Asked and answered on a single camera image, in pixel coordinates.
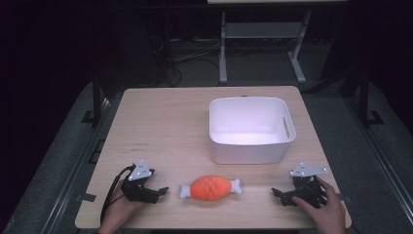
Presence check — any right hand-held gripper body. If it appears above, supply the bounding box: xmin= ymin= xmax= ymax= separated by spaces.
xmin=287 ymin=162 xmax=328 ymax=210

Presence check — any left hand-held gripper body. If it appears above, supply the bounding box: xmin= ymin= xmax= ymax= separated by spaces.
xmin=120 ymin=159 xmax=160 ymax=205

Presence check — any person's right hand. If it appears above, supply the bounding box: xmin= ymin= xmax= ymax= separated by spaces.
xmin=291 ymin=176 xmax=347 ymax=234

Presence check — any person's left hand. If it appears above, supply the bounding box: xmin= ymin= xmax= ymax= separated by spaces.
xmin=97 ymin=179 xmax=144 ymax=234

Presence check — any orange plush meat toy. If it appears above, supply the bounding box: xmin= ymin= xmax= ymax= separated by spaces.
xmin=178 ymin=175 xmax=244 ymax=202

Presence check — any grey tape strip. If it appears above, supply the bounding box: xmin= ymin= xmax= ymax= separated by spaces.
xmin=75 ymin=192 xmax=97 ymax=203

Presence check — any white plastic storage bin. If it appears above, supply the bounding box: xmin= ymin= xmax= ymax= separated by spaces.
xmin=207 ymin=96 xmax=297 ymax=166

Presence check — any black metal stand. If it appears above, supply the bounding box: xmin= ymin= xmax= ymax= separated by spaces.
xmin=356 ymin=69 xmax=386 ymax=129
xmin=80 ymin=72 xmax=105 ymax=129

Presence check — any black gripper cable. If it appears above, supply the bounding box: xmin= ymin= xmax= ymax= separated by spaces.
xmin=99 ymin=165 xmax=136 ymax=225

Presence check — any bundle of floor cables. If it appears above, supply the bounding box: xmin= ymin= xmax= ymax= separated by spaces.
xmin=149 ymin=34 xmax=223 ymax=88

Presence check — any white metal table frame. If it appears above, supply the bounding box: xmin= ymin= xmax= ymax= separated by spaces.
xmin=218 ymin=10 xmax=314 ymax=85

